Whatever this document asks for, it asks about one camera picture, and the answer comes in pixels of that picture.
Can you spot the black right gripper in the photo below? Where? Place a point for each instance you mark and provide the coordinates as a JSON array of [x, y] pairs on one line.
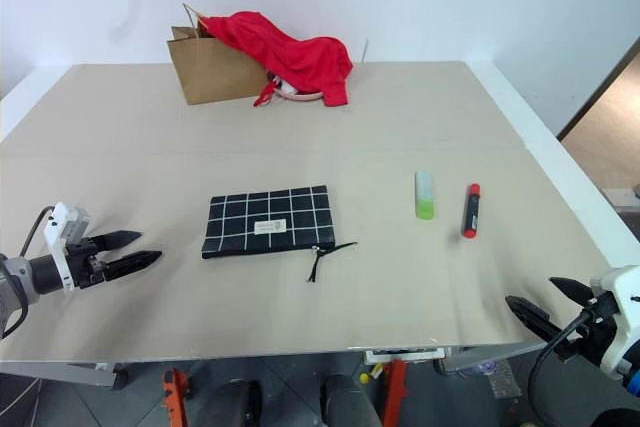
[[595, 329]]

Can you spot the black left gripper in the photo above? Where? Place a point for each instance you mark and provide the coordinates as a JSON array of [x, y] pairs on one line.
[[84, 263]]

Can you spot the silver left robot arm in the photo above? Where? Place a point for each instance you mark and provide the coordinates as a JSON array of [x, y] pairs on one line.
[[20, 279]]

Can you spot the black grid pencil pouch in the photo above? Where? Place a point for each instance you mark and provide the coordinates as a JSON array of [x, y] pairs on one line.
[[267, 221]]

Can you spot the black red marker pen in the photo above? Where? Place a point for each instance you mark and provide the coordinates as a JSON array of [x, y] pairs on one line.
[[472, 211]]

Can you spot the orange clamp stand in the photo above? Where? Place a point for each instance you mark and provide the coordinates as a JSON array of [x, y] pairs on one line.
[[395, 387], [175, 394]]

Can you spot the green white eraser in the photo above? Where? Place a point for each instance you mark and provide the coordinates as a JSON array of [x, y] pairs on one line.
[[425, 195]]

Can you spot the beige table cover mat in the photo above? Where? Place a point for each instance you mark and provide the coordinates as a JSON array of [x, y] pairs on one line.
[[300, 207]]

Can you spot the dark rounded robot leg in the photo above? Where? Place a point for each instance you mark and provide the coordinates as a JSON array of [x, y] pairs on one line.
[[347, 401], [239, 404]]

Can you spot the brown paper bag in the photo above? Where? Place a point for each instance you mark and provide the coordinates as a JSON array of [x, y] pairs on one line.
[[216, 69]]

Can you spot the pink round bowl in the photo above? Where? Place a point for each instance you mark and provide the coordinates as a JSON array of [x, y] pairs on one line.
[[300, 93]]

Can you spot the red cloth garment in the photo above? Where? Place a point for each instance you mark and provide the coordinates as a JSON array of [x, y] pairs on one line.
[[287, 54]]

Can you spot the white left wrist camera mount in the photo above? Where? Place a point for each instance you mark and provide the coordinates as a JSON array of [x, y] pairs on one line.
[[64, 232]]

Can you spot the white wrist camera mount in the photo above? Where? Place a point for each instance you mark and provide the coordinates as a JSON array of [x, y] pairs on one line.
[[620, 317], [64, 232]]

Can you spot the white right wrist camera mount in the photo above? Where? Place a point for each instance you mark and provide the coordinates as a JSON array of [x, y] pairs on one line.
[[620, 317]]

